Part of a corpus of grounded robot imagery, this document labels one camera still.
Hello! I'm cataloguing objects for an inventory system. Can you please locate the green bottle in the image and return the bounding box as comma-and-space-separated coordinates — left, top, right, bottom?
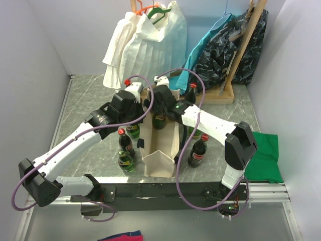
126, 124, 140, 139
152, 113, 168, 130
118, 149, 135, 172
188, 127, 203, 139

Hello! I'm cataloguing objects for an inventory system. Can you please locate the cream canvas tote bag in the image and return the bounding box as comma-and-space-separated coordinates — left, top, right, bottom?
137, 111, 180, 178

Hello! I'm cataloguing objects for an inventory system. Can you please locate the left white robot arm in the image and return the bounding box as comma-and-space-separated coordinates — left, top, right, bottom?
19, 88, 143, 207

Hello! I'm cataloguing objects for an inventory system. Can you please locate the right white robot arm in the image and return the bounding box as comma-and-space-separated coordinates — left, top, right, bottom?
152, 85, 258, 200

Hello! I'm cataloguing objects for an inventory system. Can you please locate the teal shirt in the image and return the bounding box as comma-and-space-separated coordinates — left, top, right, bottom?
169, 14, 237, 94

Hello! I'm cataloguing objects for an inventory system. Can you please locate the back cola glass bottle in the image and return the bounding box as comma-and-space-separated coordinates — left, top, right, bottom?
184, 83, 197, 104

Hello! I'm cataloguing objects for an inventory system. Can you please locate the front left cola bottle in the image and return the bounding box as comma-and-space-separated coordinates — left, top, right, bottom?
118, 128, 135, 157

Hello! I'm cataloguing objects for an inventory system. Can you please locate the white pleated garment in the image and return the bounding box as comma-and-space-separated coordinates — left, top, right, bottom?
102, 1, 187, 89

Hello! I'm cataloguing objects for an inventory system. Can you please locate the dark patterned garment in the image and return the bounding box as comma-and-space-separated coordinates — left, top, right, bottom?
193, 10, 269, 89

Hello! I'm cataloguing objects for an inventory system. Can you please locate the wooden clothes rack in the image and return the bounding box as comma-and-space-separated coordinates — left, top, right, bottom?
130, 0, 268, 104

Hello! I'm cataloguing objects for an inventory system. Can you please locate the front right cola bottle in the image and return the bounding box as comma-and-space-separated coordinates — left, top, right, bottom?
188, 134, 209, 168

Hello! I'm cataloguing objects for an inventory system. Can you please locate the black base beam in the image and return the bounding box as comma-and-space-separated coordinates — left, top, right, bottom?
70, 180, 254, 214

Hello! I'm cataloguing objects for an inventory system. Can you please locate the green hanger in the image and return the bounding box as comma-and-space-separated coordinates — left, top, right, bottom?
146, 5, 172, 25

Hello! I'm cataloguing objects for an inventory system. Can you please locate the orange hanger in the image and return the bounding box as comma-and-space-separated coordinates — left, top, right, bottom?
131, 0, 159, 16

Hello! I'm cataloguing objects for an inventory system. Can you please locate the green cloth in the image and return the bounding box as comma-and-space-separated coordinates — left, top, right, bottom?
245, 132, 283, 183

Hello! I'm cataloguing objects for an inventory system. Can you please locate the pink and blue cloth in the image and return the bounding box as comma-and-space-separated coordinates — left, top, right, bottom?
98, 230, 143, 241

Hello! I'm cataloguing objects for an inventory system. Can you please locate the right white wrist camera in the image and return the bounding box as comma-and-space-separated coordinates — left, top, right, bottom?
154, 76, 170, 87

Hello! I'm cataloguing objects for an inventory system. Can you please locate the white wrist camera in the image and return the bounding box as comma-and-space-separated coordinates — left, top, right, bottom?
154, 76, 170, 87
124, 79, 143, 101

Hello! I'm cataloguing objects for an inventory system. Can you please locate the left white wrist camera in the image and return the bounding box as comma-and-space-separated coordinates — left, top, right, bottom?
124, 79, 143, 101

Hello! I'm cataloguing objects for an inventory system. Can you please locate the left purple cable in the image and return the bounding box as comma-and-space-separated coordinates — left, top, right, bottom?
11, 74, 154, 223

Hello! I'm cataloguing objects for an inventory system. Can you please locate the blue wire hanger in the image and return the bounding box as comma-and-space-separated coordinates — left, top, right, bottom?
210, 0, 229, 31

